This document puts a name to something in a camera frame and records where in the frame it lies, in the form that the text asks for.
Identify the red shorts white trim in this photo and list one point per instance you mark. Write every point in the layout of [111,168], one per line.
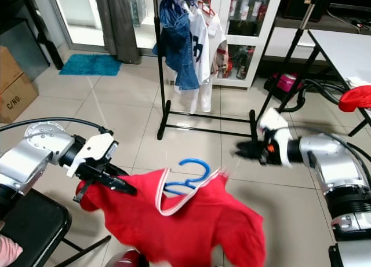
[208,232]

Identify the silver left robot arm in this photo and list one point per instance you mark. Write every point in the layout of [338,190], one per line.
[40,157]

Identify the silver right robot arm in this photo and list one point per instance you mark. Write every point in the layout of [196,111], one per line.
[324,163]

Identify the red clothes hanger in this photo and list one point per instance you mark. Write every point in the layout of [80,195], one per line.
[208,9]

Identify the pink canister vacuum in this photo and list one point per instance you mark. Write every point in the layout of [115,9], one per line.
[287,81]

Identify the black folding chair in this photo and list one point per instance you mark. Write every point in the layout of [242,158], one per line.
[40,226]

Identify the metal clothes rack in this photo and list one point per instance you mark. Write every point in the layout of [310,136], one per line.
[160,105]

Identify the white tee dark print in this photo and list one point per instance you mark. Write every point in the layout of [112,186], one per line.
[203,76]

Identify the cardboard box black print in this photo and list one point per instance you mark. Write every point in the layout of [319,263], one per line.
[20,102]

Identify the red garment white label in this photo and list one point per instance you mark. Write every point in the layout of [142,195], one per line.
[356,99]

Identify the white glass-door cabinet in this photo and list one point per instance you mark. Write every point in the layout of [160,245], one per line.
[252,41]

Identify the teal floor mat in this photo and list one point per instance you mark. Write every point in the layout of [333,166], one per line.
[90,65]

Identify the blue denim jeans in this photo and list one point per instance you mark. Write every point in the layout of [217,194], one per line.
[179,52]

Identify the pink striped cloth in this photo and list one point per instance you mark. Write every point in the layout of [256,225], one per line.
[8,252]

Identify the white work table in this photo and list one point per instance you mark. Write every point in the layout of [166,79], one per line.
[342,52]

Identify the grey curtain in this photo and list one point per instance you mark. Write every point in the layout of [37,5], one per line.
[117,24]

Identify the black speaker box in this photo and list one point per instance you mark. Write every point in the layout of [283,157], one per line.
[304,3]

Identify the white framed glass door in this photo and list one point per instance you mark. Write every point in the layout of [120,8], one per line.
[75,12]

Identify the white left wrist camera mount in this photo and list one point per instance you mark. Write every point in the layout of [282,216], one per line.
[93,148]

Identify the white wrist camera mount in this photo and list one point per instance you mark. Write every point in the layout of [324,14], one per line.
[272,125]
[93,148]

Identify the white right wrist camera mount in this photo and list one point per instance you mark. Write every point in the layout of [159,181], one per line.
[272,125]

